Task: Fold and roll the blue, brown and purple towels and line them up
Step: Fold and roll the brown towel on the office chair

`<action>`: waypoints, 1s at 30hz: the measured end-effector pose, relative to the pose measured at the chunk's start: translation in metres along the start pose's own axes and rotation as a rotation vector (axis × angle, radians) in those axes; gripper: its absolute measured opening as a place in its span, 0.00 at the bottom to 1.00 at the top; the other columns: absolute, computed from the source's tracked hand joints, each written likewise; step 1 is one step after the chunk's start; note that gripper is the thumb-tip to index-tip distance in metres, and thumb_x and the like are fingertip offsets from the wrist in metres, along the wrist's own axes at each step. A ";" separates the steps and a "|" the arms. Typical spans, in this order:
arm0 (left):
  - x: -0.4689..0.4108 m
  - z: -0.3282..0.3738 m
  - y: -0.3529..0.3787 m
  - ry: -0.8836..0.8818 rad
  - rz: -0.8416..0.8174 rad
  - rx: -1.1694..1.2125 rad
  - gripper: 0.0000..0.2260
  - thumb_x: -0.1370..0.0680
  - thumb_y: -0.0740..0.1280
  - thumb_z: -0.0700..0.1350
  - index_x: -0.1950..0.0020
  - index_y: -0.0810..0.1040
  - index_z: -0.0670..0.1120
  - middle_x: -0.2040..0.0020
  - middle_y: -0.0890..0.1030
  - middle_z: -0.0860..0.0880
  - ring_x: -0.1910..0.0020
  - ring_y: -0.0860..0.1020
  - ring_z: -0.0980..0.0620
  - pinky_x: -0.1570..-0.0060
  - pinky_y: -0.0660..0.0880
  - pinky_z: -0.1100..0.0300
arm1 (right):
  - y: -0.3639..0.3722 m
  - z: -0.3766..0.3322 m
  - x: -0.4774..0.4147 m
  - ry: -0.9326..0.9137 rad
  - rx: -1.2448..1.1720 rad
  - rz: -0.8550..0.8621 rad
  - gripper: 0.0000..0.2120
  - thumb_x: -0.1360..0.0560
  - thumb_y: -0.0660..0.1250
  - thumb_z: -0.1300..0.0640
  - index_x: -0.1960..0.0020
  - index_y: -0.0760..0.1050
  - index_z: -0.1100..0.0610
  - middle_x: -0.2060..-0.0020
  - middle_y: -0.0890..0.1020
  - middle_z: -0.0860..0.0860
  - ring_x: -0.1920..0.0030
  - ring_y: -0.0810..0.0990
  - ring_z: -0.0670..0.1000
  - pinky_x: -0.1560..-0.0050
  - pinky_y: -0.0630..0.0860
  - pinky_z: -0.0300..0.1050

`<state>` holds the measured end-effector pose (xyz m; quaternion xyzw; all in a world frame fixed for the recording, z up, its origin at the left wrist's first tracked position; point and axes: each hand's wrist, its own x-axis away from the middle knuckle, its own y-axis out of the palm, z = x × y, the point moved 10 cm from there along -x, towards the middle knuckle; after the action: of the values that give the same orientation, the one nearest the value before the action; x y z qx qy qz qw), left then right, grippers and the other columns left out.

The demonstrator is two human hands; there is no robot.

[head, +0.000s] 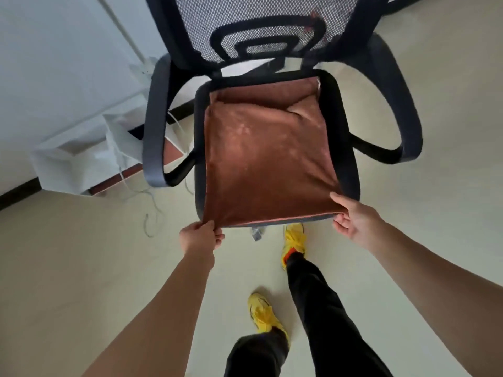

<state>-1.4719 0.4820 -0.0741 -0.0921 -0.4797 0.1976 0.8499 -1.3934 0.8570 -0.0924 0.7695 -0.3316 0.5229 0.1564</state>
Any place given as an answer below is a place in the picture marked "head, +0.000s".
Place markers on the person's left forearm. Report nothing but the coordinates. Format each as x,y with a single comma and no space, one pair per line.
157,321

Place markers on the orange sock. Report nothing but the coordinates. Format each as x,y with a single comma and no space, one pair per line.
291,254

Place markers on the person's left thumb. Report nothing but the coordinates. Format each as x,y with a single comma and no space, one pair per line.
219,238

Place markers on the person's left hand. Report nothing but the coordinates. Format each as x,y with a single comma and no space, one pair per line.
196,241

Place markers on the yellow sneaker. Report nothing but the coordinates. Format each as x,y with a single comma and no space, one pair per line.
294,239
266,314

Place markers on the person's black trousers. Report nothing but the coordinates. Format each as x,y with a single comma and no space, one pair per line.
326,318

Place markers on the brown seat cushion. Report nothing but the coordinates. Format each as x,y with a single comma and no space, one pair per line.
267,153

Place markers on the person's right hand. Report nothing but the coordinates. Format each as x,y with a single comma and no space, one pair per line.
363,221

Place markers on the person's right thumb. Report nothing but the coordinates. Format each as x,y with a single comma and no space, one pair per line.
339,202

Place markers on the large white paper bag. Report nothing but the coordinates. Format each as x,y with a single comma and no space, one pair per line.
66,168

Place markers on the black mesh office chair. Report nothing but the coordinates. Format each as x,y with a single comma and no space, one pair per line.
342,125

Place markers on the person's right forearm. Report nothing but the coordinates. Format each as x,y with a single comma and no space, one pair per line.
440,286

